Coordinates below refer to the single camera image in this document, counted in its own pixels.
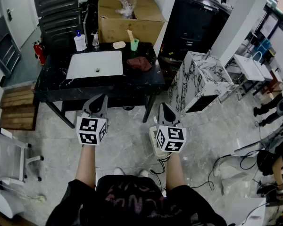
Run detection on grey metal rack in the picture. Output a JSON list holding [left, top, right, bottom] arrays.
[[0, 33, 22, 77]]

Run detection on dark red cloth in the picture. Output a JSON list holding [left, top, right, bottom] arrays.
[[126, 56, 153, 72]]

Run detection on white door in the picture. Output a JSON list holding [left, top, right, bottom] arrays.
[[0, 0, 40, 50]]

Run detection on person's black shirt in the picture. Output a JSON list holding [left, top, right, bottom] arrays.
[[45, 174, 228, 226]]

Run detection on black marble vanity table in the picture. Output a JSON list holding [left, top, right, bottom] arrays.
[[34, 42, 166, 129]]

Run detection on large cardboard box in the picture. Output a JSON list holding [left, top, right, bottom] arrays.
[[98, 0, 168, 47]]

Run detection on white rectangular sink basin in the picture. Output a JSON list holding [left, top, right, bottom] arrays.
[[66, 50, 124, 80]]

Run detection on white plastic bag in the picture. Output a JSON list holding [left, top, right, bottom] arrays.
[[213, 160, 250, 195]]

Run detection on white chair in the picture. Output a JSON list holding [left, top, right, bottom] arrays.
[[0, 127, 44, 186]]

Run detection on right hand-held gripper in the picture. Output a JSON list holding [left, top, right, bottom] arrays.
[[155, 102, 187, 153]]

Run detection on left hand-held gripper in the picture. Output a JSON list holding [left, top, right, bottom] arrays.
[[75, 94, 108, 146]]

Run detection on white sink on metal stand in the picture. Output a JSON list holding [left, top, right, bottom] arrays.
[[253, 59, 275, 80], [225, 54, 266, 101]]

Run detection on clear plastic bag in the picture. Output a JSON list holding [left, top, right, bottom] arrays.
[[115, 0, 137, 20]]

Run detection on white blue-pump soap bottle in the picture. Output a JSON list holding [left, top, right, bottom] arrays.
[[73, 29, 87, 52]]

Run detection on person's right forearm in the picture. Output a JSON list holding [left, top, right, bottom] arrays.
[[165, 151, 188, 192]]

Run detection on white marble sink cabinet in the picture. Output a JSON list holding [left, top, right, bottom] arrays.
[[167, 50, 235, 114]]

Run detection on white plastic basket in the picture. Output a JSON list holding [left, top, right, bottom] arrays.
[[149, 125, 172, 159]]

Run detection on black power cable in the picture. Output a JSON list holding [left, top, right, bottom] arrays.
[[191, 153, 233, 191], [150, 156, 172, 191]]

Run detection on person's left forearm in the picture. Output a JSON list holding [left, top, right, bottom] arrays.
[[75, 145, 97, 191]]

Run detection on red fire extinguisher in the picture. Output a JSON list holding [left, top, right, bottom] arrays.
[[33, 40, 47, 65]]

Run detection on green plastic cup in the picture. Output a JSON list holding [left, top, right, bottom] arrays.
[[130, 38, 140, 52]]

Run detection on wooden steps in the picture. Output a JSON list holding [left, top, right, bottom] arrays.
[[0, 85, 38, 131]]

